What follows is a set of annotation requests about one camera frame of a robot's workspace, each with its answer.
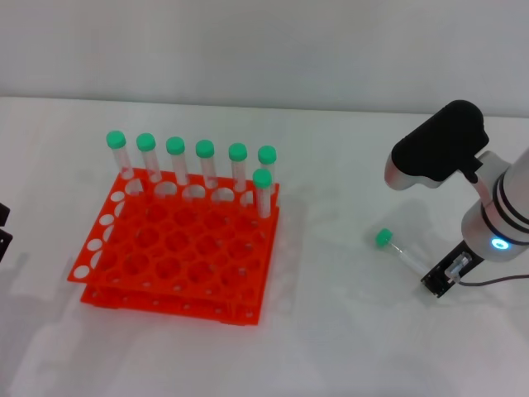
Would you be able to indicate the orange plastic test tube rack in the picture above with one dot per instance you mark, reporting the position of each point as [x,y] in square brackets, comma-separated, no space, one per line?
[266,248]

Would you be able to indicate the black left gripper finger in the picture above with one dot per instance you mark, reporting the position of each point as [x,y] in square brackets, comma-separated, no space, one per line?
[4,244]

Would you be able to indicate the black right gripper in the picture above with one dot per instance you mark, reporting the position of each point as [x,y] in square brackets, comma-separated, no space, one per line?
[475,258]

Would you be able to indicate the clear test tube green cap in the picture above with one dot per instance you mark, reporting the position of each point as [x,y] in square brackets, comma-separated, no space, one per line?
[146,142]
[237,151]
[205,149]
[116,140]
[262,178]
[175,145]
[383,238]
[267,154]

